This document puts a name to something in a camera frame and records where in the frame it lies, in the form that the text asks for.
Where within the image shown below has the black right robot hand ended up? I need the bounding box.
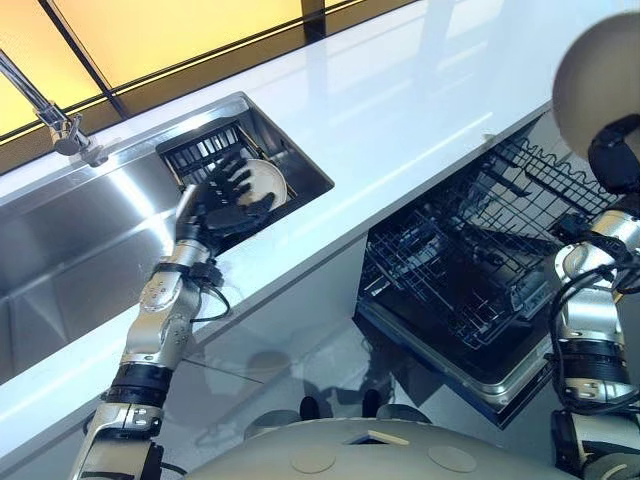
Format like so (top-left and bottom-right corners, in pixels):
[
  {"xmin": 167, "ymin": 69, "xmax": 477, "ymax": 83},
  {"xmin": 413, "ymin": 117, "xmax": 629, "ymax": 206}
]
[{"xmin": 587, "ymin": 114, "xmax": 640, "ymax": 197}]

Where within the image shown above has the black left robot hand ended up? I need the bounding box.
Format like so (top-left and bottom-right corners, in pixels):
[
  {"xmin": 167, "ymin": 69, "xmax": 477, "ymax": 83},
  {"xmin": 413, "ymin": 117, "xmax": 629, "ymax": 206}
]
[{"xmin": 174, "ymin": 151, "xmax": 276, "ymax": 245}]

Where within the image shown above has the white round plate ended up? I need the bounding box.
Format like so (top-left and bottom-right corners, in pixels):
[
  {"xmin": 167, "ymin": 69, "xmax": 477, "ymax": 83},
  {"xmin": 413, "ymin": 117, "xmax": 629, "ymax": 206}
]
[{"xmin": 233, "ymin": 158, "xmax": 289, "ymax": 209}]

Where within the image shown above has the beige round plate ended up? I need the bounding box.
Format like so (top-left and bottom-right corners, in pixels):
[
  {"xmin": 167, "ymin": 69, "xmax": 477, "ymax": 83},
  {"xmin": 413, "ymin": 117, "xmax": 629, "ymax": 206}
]
[{"xmin": 551, "ymin": 0, "xmax": 640, "ymax": 159}]

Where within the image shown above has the open dishwasher door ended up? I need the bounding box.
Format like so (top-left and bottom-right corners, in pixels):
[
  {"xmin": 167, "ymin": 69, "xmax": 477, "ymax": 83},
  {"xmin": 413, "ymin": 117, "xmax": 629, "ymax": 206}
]
[{"xmin": 351, "ymin": 298, "xmax": 557, "ymax": 431}]

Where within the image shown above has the black sink dish rack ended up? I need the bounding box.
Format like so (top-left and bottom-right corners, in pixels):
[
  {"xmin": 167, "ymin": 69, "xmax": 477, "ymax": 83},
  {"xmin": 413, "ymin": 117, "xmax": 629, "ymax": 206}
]
[{"xmin": 156, "ymin": 121, "xmax": 302, "ymax": 202}]

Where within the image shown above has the stainless steel sink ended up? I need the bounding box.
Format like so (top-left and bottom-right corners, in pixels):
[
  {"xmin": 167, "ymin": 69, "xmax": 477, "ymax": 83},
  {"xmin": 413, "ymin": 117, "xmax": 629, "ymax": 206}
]
[{"xmin": 0, "ymin": 91, "xmax": 336, "ymax": 386}]

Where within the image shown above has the chrome kitchen faucet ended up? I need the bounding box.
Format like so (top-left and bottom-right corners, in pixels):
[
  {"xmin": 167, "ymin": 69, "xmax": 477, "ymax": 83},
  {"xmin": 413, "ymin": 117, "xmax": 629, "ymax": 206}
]
[{"xmin": 0, "ymin": 48, "xmax": 110, "ymax": 169}]

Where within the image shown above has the grey robot torso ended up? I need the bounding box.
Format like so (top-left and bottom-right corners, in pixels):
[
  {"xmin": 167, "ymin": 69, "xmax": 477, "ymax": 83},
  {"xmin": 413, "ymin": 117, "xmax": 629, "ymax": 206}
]
[{"xmin": 183, "ymin": 416, "xmax": 569, "ymax": 480}]

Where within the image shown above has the dishwasher upper wire rack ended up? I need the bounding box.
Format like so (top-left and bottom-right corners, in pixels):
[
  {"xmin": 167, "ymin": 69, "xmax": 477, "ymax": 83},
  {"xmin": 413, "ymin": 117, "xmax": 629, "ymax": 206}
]
[{"xmin": 467, "ymin": 133, "xmax": 626, "ymax": 241}]

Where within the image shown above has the dishwasher wire rack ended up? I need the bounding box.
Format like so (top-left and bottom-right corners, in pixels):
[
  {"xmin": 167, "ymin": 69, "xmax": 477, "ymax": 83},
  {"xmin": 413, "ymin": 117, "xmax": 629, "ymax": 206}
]
[
  {"xmin": 358, "ymin": 203, "xmax": 562, "ymax": 352},
  {"xmin": 467, "ymin": 133, "xmax": 626, "ymax": 241}
]

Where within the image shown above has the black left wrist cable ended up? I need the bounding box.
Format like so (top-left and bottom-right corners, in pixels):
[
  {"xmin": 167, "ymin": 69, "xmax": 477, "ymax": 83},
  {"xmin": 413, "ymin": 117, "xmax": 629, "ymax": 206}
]
[{"xmin": 191, "ymin": 269, "xmax": 232, "ymax": 322}]

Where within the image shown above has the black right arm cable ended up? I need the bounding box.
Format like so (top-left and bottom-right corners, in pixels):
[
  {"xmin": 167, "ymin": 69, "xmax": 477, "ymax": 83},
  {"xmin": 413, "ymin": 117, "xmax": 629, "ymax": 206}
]
[{"xmin": 546, "ymin": 264, "xmax": 626, "ymax": 411}]

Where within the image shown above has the black window frame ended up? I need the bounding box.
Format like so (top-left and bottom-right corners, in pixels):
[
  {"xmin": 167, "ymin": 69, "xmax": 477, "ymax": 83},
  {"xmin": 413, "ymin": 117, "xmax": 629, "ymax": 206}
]
[{"xmin": 0, "ymin": 0, "xmax": 421, "ymax": 147}]

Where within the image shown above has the dishwasher lower wire rack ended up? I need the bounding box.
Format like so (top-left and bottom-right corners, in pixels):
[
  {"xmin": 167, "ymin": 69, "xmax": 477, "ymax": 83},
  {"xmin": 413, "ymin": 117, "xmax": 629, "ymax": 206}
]
[{"xmin": 358, "ymin": 203, "xmax": 562, "ymax": 352}]

